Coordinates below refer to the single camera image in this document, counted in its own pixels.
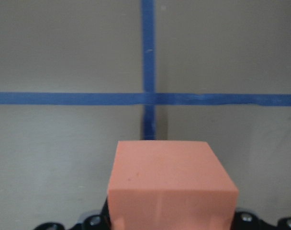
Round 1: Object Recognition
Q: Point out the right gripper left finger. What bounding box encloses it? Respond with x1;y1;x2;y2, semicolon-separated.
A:
35;199;112;230

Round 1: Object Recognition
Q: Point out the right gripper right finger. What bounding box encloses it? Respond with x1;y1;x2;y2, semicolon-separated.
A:
230;208;291;230

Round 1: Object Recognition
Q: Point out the orange foam block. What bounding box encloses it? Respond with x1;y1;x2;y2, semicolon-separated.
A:
107;140;239;230

